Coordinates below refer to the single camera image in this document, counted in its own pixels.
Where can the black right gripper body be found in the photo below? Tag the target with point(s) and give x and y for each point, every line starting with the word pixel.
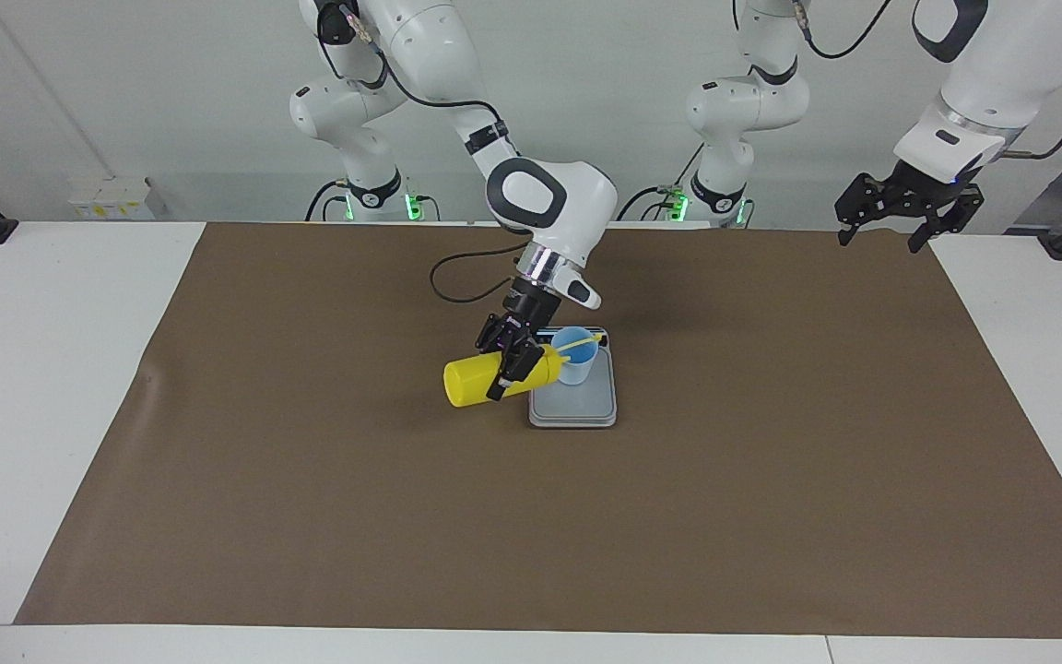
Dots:
pixel 526 309

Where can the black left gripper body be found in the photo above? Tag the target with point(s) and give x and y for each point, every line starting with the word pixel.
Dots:
pixel 932 189

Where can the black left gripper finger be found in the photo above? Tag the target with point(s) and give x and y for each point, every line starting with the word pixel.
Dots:
pixel 866 198
pixel 955 214

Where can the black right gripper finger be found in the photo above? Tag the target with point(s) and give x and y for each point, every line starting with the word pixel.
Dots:
pixel 497 335
pixel 520 361

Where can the yellow squeeze bottle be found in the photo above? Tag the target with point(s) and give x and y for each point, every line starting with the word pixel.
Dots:
pixel 471 383

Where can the light blue plastic cup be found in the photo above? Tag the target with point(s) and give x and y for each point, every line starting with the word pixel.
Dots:
pixel 582 369

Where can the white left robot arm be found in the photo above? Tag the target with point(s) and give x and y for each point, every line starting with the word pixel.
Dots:
pixel 1001 55

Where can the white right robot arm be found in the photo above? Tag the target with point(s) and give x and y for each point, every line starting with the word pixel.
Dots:
pixel 549 198

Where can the silver digital kitchen scale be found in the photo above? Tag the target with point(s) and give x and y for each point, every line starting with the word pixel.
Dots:
pixel 577 406

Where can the brown table mat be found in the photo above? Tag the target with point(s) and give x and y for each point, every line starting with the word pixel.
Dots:
pixel 494 516

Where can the white wall socket box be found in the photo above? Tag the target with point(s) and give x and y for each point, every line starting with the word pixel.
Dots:
pixel 112 198

